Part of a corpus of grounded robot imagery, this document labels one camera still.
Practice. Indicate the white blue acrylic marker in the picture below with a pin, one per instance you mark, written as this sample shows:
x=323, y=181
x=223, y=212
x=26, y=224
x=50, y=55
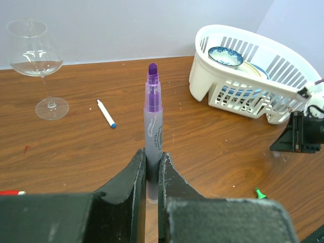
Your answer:
x=106, y=114

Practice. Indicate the striped beige plate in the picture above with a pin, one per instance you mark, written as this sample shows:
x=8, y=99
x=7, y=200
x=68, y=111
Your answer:
x=249, y=69

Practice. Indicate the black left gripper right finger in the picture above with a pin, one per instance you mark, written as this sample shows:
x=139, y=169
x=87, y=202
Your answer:
x=184, y=215

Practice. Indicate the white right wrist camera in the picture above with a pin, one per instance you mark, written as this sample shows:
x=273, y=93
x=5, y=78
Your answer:
x=312, y=95

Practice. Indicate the white plastic dish basket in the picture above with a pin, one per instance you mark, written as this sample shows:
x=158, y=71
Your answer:
x=288, y=72

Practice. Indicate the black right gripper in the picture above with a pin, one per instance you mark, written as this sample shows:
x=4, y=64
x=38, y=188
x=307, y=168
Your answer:
x=305, y=135

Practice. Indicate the green highlighter with black body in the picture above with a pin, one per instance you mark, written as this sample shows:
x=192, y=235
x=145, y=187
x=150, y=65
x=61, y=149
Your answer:
x=260, y=195

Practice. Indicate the purple highlighter pen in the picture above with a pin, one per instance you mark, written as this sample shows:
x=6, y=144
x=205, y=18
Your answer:
x=153, y=131

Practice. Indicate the blue rimmed plate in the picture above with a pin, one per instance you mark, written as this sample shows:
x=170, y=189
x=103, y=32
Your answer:
x=237, y=89

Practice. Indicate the white red marker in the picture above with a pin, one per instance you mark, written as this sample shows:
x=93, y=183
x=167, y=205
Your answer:
x=12, y=192

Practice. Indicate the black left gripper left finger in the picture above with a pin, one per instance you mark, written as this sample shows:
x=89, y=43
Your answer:
x=115, y=212

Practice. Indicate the clear wine glass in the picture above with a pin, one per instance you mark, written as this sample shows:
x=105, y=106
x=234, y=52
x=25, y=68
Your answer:
x=32, y=53

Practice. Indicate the blue white patterned bowl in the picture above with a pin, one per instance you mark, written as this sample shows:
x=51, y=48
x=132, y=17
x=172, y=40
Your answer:
x=226, y=57

